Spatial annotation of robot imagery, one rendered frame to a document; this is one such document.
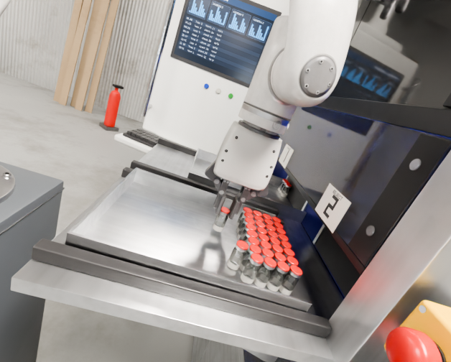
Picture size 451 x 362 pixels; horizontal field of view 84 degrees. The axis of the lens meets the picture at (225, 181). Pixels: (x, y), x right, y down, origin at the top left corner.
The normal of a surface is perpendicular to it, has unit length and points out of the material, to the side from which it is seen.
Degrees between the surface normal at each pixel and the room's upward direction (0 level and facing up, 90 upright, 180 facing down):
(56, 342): 0
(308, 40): 93
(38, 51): 90
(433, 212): 90
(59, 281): 0
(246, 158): 91
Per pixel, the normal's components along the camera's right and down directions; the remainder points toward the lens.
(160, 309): 0.35, -0.88
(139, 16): 0.04, 0.37
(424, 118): -0.94, -0.32
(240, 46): -0.17, 0.29
